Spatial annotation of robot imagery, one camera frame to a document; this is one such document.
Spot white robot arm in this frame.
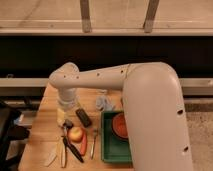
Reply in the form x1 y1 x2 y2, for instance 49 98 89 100
49 62 194 171

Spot black rectangular block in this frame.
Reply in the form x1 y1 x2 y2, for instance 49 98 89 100
75 108 92 127

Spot red yellow apple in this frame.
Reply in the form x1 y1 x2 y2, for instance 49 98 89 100
68 127 83 142

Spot orange carrot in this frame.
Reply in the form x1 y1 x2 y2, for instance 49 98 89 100
80 130 87 156

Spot white plastic knife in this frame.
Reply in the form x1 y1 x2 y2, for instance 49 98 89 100
44 147 57 167

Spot crumpled blue cloth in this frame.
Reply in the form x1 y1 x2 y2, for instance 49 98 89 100
96 95 115 111

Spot black equipment at left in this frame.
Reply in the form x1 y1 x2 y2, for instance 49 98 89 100
0 100 30 171

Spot red bowl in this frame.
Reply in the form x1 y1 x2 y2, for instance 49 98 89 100
112 113 128 139

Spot green plastic tray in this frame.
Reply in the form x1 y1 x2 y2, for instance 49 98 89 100
101 111 132 163

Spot cream handled knife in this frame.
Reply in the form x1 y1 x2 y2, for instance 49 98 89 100
60 137 66 168

